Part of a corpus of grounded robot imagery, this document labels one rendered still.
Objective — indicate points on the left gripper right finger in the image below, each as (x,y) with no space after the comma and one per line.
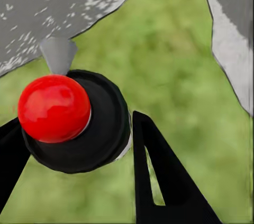
(184,202)

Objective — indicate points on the insectifuge atomizer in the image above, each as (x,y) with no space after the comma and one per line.
(73,121)

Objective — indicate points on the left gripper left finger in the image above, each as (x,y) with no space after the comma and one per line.
(13,157)

